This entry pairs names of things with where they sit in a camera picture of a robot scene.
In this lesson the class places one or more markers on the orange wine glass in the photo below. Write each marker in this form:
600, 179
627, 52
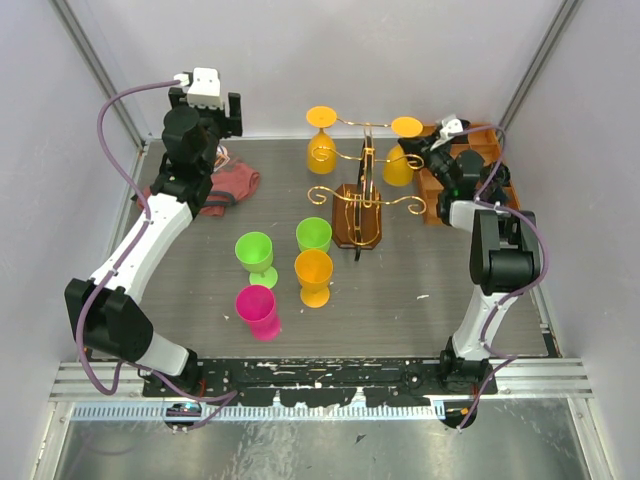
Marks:
321, 154
398, 171
314, 269

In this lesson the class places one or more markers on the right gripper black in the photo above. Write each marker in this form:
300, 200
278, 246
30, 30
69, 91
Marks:
420, 145

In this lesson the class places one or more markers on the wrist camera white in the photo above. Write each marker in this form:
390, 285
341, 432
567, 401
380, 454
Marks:
202, 88
450, 127

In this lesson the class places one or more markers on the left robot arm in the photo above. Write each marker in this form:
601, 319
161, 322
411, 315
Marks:
104, 310

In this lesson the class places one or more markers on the aluminium rail front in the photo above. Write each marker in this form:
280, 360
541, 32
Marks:
535, 378

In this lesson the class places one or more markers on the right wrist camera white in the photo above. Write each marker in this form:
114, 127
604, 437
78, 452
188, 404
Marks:
450, 127

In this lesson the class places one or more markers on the grey slotted cable duct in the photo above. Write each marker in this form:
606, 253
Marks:
151, 411

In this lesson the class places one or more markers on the green wine glass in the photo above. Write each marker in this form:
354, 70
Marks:
314, 233
254, 251

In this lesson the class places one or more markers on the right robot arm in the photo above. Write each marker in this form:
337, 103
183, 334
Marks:
504, 254

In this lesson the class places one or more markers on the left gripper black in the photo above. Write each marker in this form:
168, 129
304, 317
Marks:
235, 124

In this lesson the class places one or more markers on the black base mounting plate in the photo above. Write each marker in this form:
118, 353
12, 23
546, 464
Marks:
323, 382

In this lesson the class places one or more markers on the pink wine glass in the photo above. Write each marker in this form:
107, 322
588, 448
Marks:
256, 306

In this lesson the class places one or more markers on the orange wine glass front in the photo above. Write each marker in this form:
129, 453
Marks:
314, 269

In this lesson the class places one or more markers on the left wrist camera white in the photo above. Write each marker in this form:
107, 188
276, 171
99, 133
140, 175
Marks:
202, 88

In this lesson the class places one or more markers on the dark rolled sock right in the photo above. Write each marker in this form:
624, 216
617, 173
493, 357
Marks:
500, 179

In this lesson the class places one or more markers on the gold wire wine glass rack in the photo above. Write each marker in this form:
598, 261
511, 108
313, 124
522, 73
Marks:
356, 208

